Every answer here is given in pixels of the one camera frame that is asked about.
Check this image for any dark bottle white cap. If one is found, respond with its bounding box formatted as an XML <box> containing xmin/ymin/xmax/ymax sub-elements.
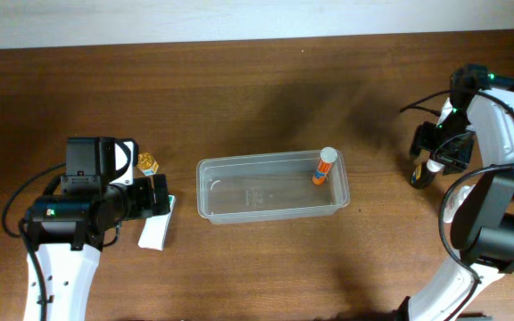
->
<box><xmin>410</xmin><ymin>160</ymin><xmax>444</xmax><ymax>189</ymax></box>

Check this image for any white spray bottle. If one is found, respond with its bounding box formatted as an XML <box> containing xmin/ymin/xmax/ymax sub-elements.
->
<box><xmin>443</xmin><ymin>185</ymin><xmax>475</xmax><ymax>224</ymax></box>

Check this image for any orange tube white cap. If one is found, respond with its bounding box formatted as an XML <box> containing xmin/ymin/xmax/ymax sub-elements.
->
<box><xmin>311</xmin><ymin>147</ymin><xmax>338</xmax><ymax>185</ymax></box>

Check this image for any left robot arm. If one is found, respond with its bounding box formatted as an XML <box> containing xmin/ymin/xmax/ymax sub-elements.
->
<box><xmin>18</xmin><ymin>137</ymin><xmax>176</xmax><ymax>320</ymax></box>

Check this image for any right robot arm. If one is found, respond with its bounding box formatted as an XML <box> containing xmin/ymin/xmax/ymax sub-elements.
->
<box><xmin>394</xmin><ymin>64</ymin><xmax>514</xmax><ymax>320</ymax></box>

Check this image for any clear plastic container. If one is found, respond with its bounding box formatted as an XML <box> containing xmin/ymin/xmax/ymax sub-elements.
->
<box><xmin>196</xmin><ymin>150</ymin><xmax>351</xmax><ymax>225</ymax></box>

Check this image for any gold lid small jar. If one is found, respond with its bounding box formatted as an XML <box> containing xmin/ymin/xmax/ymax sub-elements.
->
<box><xmin>137</xmin><ymin>152</ymin><xmax>159</xmax><ymax>177</ymax></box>

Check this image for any white green medicine box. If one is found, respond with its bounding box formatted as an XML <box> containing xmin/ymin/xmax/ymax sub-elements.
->
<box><xmin>137</xmin><ymin>195</ymin><xmax>176</xmax><ymax>251</ymax></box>

